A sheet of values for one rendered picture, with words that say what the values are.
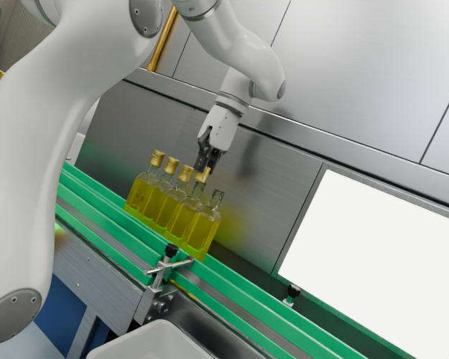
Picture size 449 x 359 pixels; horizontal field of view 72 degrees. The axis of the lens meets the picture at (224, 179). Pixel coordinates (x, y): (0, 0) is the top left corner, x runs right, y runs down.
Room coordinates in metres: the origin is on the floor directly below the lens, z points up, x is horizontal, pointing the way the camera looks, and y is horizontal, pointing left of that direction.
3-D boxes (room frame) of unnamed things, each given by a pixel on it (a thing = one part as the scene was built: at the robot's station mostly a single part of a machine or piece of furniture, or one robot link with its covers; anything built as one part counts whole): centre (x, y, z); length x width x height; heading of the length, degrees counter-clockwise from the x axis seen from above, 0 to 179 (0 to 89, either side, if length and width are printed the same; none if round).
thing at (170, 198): (0.85, 0.10, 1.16); 0.06 x 0.06 x 0.21; 62
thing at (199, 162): (0.78, 0.08, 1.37); 0.03 x 0.03 x 0.07; 63
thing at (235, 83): (0.80, 0.06, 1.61); 0.09 x 0.08 x 0.13; 65
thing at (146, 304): (0.69, 0.03, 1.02); 0.09 x 0.04 x 0.07; 153
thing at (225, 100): (0.81, 0.06, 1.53); 0.09 x 0.08 x 0.03; 153
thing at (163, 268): (0.67, 0.03, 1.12); 0.17 x 0.03 x 0.12; 153
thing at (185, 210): (0.82, 0.05, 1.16); 0.06 x 0.06 x 0.21; 63
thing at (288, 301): (0.74, -0.27, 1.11); 0.07 x 0.04 x 0.13; 153
